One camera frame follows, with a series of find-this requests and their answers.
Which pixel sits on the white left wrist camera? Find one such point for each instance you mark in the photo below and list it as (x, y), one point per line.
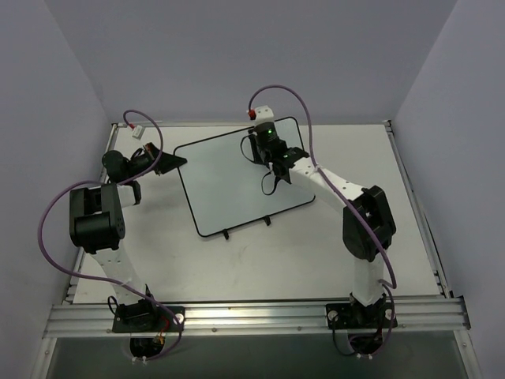
(137, 131)

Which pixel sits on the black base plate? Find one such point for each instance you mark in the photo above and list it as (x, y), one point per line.
(143, 317)
(346, 316)

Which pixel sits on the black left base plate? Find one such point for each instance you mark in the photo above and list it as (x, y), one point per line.
(143, 317)

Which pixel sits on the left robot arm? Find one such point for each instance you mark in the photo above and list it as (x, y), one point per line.
(97, 224)

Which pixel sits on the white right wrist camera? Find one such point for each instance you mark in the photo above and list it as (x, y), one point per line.
(261, 114)

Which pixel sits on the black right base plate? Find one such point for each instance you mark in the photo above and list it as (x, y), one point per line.
(346, 316)

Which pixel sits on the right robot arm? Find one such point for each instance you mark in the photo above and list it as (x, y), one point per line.
(368, 225)

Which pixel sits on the aluminium front rail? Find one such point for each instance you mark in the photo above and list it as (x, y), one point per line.
(414, 314)

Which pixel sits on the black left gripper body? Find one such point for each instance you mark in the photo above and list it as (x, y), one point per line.
(156, 160)

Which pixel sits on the white whiteboard black frame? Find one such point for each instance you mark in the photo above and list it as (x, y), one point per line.
(223, 189)

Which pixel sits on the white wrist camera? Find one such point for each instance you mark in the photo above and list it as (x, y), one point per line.
(261, 114)
(137, 131)

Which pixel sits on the black whiteboard stand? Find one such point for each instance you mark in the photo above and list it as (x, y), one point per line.
(246, 228)

